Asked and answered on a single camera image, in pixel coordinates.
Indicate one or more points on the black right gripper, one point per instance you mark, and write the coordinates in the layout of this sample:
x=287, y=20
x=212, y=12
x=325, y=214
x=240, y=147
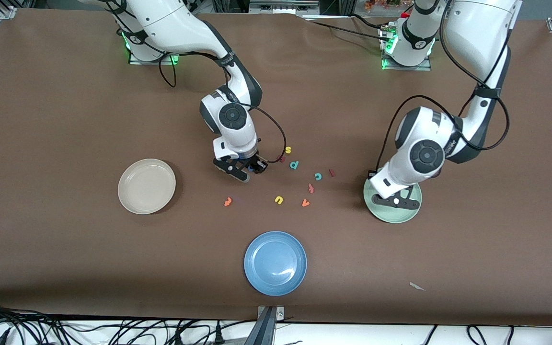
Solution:
x=252, y=161

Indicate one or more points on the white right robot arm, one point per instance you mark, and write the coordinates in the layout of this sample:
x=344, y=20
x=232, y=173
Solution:
x=170, y=24

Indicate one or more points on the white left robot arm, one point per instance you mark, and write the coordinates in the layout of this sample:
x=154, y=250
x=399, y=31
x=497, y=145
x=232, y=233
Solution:
x=472, y=28

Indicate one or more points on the teal foam letter p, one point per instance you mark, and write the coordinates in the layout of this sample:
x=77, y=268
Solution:
x=294, y=165

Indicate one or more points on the yellow foam letter u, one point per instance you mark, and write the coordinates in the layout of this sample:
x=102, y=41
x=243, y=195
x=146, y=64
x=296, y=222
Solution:
x=276, y=200

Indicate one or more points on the pale green plate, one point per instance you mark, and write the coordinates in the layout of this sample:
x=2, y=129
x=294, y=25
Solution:
x=400, y=215

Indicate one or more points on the blue plate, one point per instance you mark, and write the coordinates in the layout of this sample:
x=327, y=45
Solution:
x=276, y=263

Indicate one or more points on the white paper scrap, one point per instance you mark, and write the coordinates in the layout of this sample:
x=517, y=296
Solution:
x=416, y=286

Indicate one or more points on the beige brown plate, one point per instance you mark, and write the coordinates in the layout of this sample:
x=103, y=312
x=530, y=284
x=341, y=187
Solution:
x=137, y=191

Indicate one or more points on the grey power strip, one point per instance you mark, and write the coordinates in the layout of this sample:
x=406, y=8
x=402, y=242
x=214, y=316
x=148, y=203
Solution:
x=281, y=7

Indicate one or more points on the dark metal pole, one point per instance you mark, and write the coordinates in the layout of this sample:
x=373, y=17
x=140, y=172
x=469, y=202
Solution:
x=262, y=333

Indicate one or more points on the orange flowers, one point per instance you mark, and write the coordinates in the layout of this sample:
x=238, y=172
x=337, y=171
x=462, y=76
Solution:
x=381, y=4

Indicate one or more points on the black power plug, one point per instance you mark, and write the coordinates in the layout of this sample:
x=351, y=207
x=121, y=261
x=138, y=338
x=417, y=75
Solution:
x=178, y=338
x=218, y=335

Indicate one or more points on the brown table cover sheet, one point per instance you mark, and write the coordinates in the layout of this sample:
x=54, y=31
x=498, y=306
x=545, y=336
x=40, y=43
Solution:
x=65, y=120

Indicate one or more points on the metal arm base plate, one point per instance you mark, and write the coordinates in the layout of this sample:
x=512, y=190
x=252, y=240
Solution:
x=142, y=62
x=410, y=68

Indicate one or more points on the grey metal mount bracket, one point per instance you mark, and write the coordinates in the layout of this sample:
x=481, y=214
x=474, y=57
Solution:
x=280, y=314

